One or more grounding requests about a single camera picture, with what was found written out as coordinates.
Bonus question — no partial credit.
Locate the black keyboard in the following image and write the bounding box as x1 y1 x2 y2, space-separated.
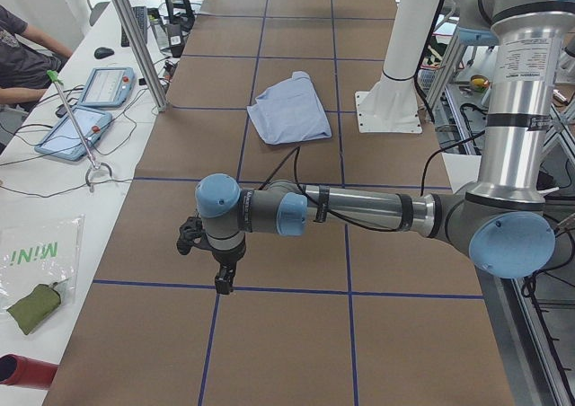
119 4 149 49

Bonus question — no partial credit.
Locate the clear plastic bag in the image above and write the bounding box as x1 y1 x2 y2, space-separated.
1 215 84 322

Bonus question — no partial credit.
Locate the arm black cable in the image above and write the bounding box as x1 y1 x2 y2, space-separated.
258 131 489 234

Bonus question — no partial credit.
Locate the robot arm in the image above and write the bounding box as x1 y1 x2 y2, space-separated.
151 0 480 301

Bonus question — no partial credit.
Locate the teach pendant tablet near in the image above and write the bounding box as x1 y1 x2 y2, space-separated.
34 106 112 161

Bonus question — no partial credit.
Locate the aluminium frame post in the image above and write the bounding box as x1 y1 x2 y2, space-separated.
111 0 168 112

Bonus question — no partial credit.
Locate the teach pendant tablet far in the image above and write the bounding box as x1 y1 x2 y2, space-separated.
77 67 135 108

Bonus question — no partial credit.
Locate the teach pendant tablet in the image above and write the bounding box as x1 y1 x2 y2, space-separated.
34 106 112 161
77 67 135 108

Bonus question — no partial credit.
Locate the green folded cloth pouch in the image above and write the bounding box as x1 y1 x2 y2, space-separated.
7 282 62 335

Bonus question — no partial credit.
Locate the black computer mouse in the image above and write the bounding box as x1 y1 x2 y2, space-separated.
93 47 115 60

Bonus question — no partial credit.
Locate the reacher grabber stick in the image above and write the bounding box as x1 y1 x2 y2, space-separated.
47 70 112 193

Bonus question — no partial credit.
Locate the white central pedestal column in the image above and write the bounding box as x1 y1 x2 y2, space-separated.
355 0 444 134

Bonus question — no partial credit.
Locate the seated person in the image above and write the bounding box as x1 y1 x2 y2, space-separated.
1 6 73 112

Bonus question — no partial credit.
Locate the red cylinder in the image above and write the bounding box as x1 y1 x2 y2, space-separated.
1 354 58 390

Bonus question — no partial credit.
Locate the light blue striped shirt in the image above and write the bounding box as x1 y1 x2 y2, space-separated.
247 71 332 146

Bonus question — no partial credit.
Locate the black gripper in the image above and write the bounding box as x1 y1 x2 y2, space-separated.
176 216 246 295

